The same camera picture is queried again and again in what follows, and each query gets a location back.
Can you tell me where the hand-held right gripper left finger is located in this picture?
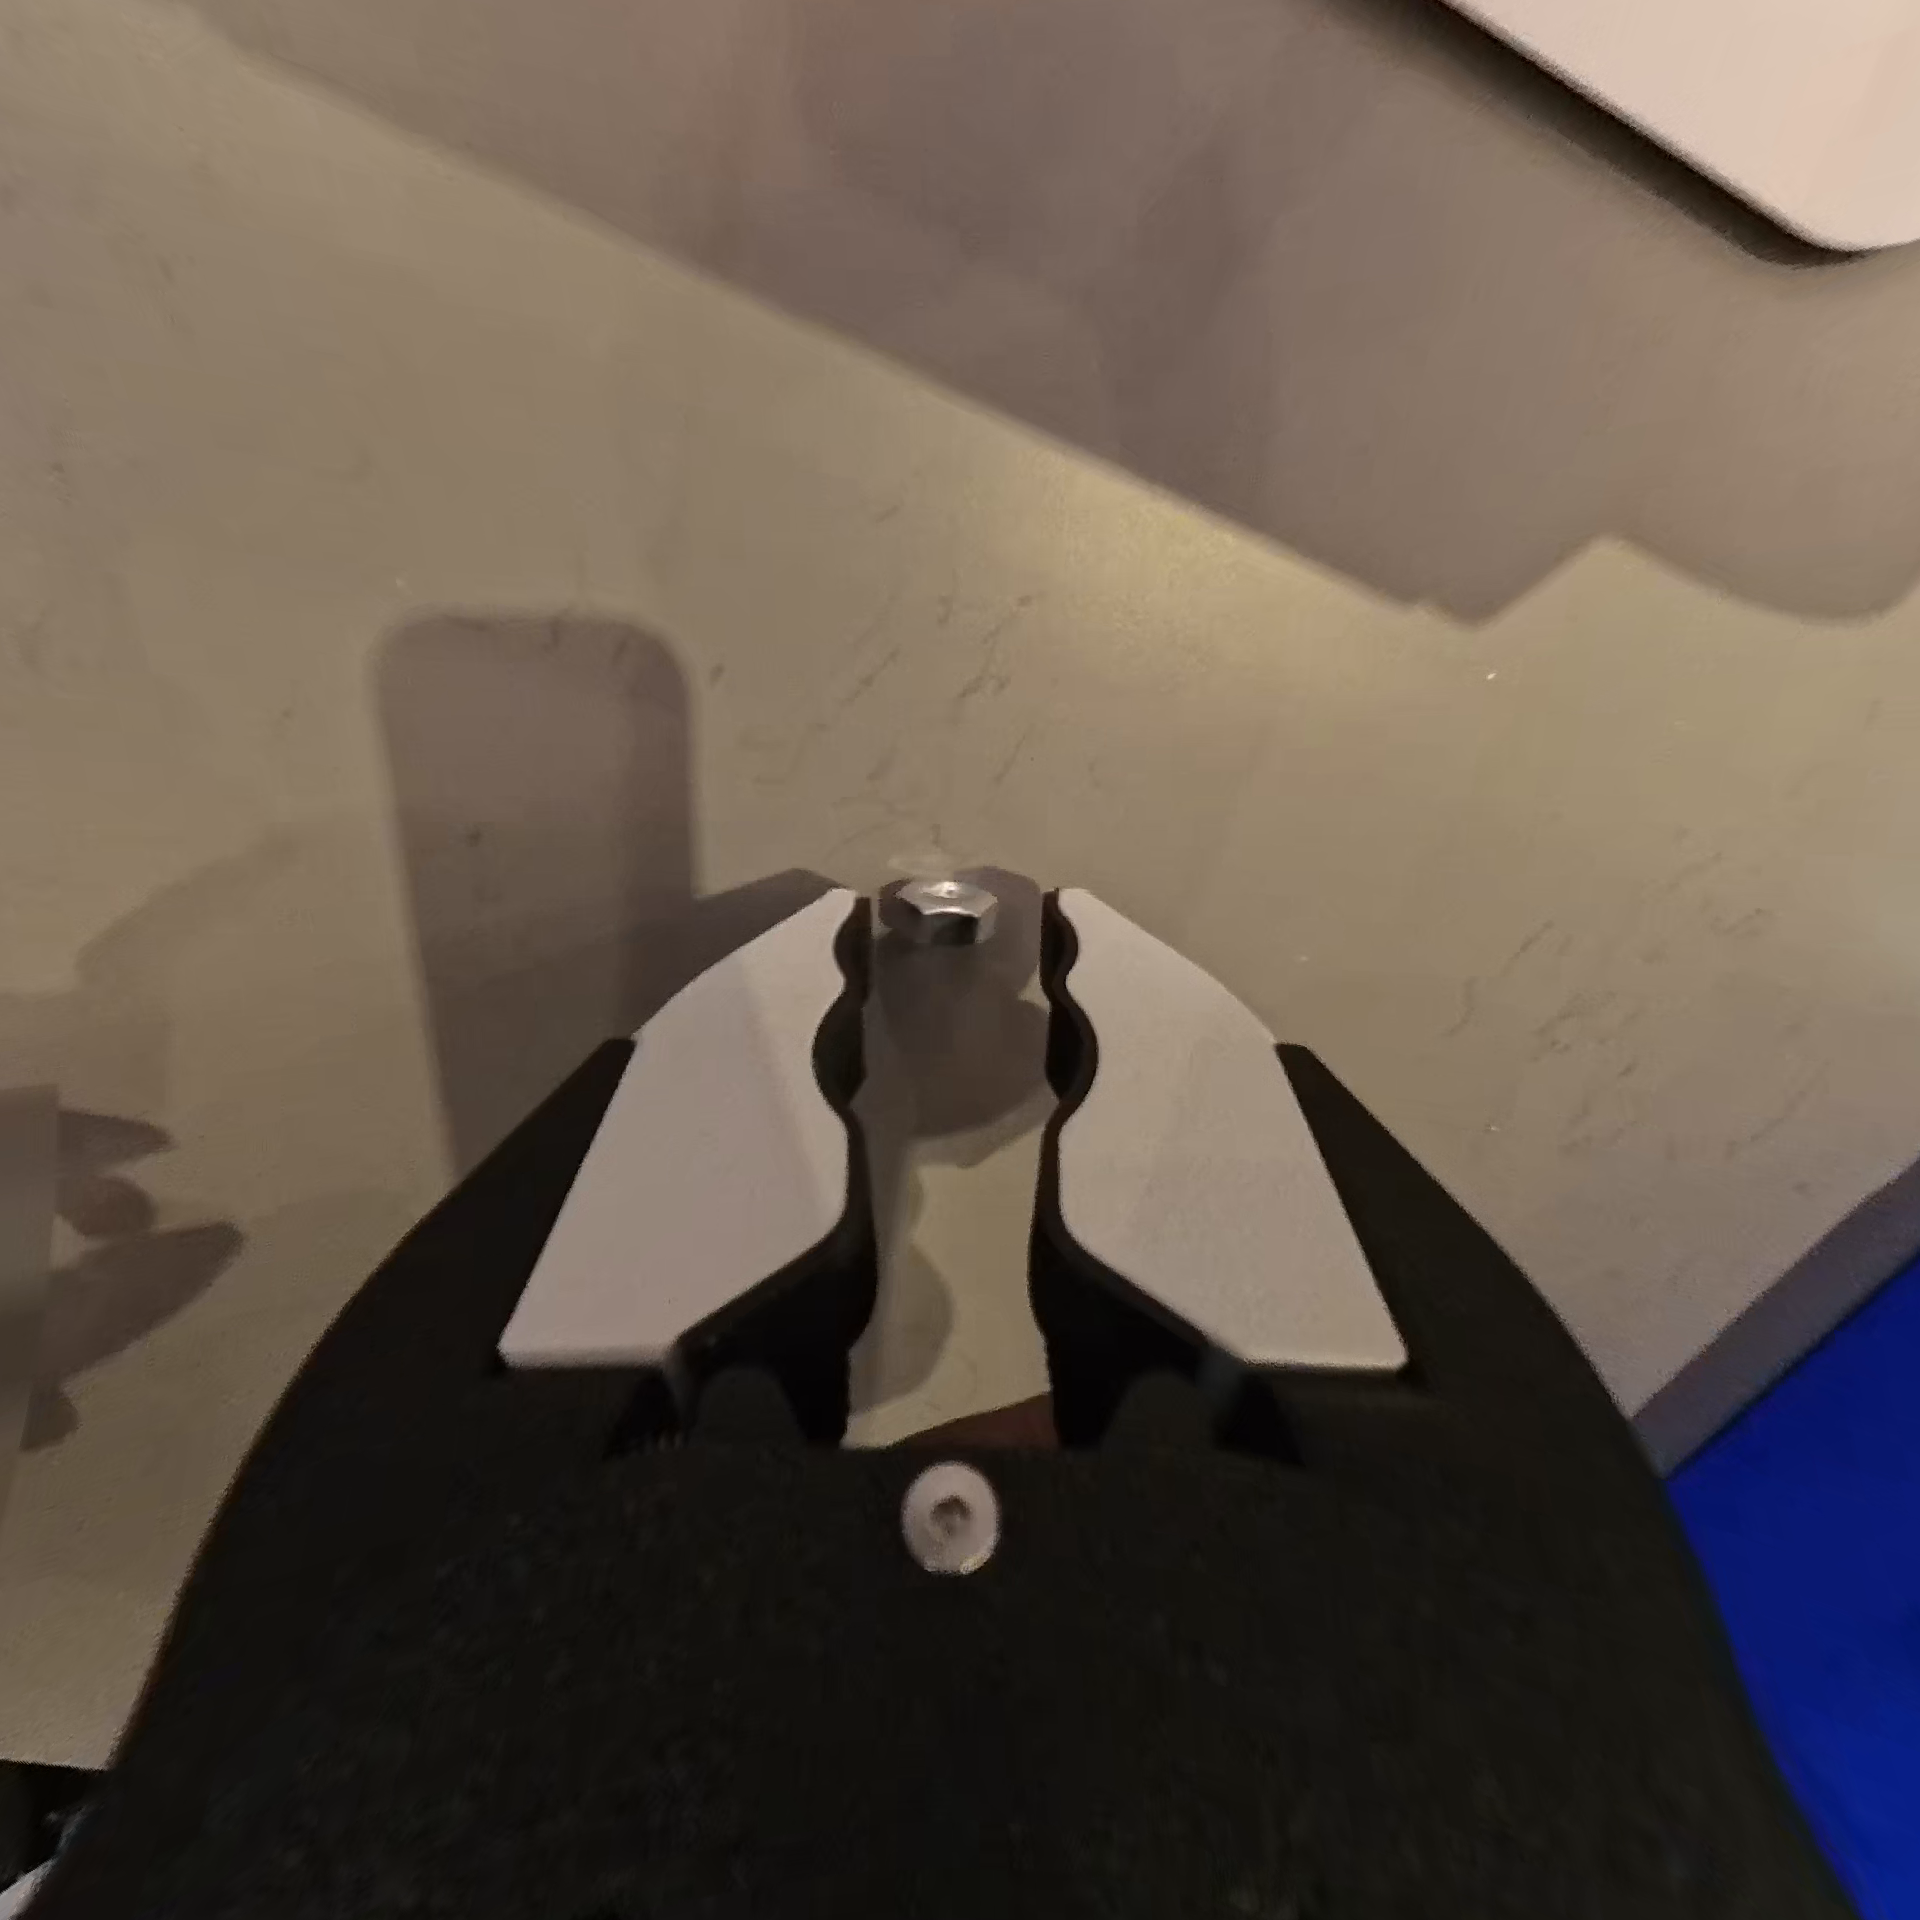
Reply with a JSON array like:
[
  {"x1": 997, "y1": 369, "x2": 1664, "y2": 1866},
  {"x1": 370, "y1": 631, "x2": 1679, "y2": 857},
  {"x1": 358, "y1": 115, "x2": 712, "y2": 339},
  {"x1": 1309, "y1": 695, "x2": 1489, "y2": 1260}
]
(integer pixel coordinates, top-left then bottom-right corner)
[{"x1": 498, "y1": 884, "x2": 882, "y2": 1449}]

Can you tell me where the blue plastic bin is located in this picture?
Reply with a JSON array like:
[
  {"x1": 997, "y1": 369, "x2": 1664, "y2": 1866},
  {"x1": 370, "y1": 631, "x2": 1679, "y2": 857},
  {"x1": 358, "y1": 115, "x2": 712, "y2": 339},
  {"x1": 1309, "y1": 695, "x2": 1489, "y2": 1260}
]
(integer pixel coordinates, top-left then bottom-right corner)
[{"x1": 1632, "y1": 1244, "x2": 1920, "y2": 1920}]

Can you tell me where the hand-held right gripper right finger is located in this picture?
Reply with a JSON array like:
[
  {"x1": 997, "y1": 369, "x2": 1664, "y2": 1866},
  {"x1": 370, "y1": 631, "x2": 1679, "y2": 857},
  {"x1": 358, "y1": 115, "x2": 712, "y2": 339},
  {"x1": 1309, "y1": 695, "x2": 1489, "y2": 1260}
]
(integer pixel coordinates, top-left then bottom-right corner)
[{"x1": 1029, "y1": 884, "x2": 1413, "y2": 1449}]

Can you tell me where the silver hex bolt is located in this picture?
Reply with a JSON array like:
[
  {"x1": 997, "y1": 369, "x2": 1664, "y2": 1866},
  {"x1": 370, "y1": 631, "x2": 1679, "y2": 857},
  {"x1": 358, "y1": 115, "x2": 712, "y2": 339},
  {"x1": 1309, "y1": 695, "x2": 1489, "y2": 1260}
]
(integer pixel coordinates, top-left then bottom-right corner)
[{"x1": 874, "y1": 870, "x2": 993, "y2": 949}]

